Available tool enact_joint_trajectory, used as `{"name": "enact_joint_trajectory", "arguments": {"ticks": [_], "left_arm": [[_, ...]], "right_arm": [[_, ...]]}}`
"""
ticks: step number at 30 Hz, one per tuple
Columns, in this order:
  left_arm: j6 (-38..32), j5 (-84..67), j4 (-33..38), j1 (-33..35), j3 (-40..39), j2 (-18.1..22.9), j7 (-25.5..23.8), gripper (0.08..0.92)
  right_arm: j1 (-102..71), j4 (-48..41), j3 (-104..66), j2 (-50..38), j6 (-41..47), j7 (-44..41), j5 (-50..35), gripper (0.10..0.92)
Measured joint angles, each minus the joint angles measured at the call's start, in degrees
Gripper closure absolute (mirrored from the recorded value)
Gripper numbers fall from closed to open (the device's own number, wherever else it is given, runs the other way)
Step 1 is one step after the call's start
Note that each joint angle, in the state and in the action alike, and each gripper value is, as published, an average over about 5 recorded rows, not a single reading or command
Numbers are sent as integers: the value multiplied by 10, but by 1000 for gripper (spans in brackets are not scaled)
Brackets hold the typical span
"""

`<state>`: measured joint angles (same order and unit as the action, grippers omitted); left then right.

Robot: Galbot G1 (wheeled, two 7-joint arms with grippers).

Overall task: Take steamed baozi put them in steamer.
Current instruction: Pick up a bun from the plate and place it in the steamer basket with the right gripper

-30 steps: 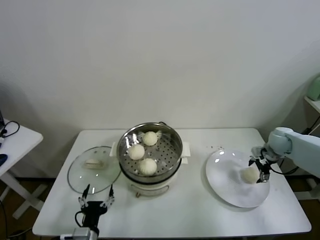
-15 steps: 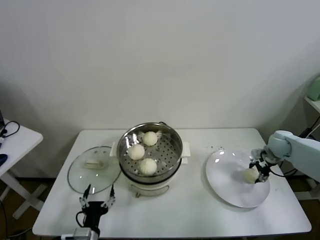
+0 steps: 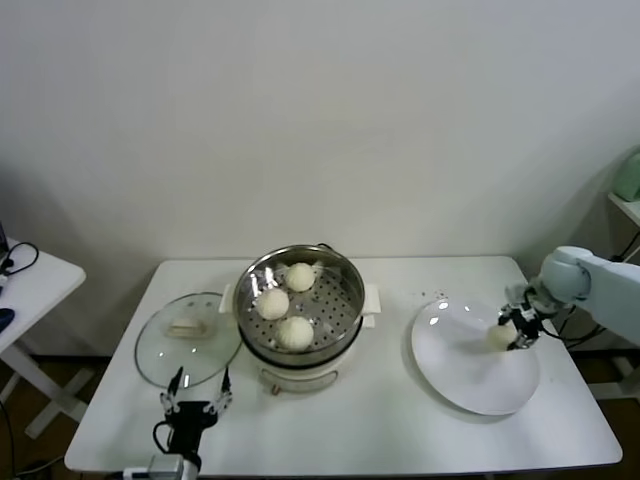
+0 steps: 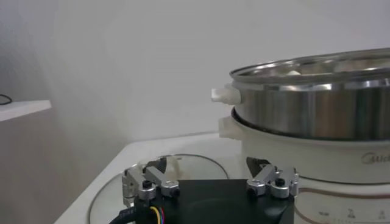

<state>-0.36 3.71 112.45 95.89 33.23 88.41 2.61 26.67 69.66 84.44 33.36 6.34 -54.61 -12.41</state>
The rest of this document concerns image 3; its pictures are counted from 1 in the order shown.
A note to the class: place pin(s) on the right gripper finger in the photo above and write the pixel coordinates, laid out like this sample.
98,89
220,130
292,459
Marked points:
509,316
522,341

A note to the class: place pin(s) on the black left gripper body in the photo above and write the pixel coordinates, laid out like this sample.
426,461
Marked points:
190,422

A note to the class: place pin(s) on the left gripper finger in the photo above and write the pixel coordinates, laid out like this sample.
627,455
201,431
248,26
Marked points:
222,396
170,395

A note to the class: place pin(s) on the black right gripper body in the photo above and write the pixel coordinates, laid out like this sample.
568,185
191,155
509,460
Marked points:
532,317

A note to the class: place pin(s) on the white steamed baozi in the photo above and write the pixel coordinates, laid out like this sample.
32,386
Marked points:
295,334
273,304
499,337
300,277

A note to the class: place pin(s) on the round glass pot lid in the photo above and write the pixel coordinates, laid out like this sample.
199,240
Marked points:
180,350

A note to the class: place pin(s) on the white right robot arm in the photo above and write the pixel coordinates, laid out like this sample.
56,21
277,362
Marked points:
600,285

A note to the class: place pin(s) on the perforated steel steamer basket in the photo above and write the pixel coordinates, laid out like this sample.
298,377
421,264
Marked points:
335,310

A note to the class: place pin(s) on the large white plate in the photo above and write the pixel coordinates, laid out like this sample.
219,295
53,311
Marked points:
460,365

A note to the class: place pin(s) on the white shelf stand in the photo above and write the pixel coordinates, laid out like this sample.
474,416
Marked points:
631,206

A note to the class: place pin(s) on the white side table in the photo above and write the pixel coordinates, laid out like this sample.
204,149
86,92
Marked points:
45,285

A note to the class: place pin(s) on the pale green appliance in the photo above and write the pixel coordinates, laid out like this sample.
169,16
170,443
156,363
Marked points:
630,180

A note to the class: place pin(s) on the dark blue object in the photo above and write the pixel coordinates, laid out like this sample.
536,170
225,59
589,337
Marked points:
6,316

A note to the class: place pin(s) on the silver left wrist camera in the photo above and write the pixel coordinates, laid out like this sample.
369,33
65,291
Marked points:
167,465

